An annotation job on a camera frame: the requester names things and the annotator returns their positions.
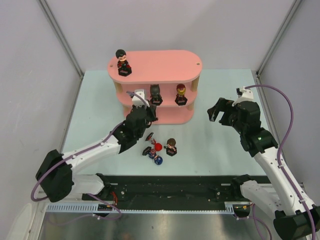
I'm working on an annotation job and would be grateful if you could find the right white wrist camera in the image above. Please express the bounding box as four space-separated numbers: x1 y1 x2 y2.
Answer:
232 86 254 107

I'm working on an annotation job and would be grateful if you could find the white slotted cable duct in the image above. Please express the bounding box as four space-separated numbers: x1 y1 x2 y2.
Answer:
45 201 251 215

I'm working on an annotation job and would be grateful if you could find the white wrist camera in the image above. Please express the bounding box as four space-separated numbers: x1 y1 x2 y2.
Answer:
232 86 254 107
130 89 148 109

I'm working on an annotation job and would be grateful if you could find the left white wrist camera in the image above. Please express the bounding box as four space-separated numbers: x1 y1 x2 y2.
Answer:
130 89 148 109

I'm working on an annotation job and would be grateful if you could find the blue shield hero figurine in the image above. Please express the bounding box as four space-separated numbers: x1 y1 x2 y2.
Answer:
142 146 163 166

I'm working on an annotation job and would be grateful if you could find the brown-haired archer figurine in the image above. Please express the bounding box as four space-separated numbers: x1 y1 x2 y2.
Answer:
164 138 177 157

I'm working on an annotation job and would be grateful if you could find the dark-haired red-suit figurine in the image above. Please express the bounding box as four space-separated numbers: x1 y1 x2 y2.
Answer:
115 49 132 77

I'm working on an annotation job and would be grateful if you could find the red gold armor figurine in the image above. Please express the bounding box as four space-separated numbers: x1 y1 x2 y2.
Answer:
175 83 188 106

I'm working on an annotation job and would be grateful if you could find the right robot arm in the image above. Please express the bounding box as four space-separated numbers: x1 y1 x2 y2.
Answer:
207 97 320 240

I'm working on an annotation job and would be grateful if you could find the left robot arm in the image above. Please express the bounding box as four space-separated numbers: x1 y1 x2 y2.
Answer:
31 103 158 203

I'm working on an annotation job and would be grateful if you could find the red spider hero figurine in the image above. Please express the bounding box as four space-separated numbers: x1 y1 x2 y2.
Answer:
145 132 163 152

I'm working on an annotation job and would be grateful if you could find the pink three-tier shelf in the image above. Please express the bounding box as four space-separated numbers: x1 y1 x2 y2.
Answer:
107 50 203 125

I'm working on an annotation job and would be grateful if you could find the grey masked bat figurine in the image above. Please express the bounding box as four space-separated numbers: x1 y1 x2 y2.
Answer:
149 84 163 106

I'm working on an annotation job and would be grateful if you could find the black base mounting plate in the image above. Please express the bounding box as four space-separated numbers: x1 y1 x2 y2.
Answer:
81 175 268 218

